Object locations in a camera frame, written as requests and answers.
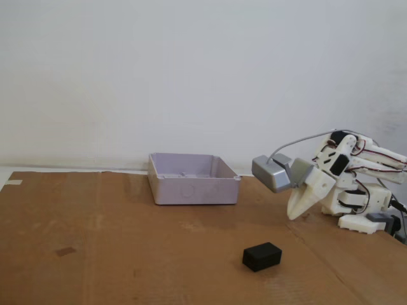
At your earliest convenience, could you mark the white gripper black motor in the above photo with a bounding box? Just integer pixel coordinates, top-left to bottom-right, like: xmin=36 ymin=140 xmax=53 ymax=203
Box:
xmin=287 ymin=153 xmax=350 ymax=220

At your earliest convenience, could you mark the black rectangular block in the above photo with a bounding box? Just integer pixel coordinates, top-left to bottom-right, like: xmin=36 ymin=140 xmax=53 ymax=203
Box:
xmin=242 ymin=241 xmax=283 ymax=273

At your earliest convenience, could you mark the grey plastic box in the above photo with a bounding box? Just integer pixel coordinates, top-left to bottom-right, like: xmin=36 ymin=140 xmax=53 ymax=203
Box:
xmin=147 ymin=152 xmax=242 ymax=207

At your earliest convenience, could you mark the silver webcam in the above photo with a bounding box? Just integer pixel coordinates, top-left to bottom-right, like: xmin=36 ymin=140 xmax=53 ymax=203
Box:
xmin=251 ymin=154 xmax=298 ymax=194

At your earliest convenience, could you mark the grey table clamp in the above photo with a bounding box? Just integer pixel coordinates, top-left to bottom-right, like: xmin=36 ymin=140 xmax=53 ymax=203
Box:
xmin=367 ymin=212 xmax=404 ymax=238

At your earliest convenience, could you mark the brown cardboard sheet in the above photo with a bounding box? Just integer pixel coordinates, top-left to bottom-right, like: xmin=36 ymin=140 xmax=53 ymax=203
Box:
xmin=0 ymin=170 xmax=407 ymax=305

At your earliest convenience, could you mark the grey webcam cable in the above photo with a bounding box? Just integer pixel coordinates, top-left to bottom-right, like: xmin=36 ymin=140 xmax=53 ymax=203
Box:
xmin=268 ymin=128 xmax=407 ymax=245

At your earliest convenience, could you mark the black power cable plug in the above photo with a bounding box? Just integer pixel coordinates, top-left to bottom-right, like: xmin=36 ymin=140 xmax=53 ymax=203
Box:
xmin=389 ymin=198 xmax=407 ymax=214

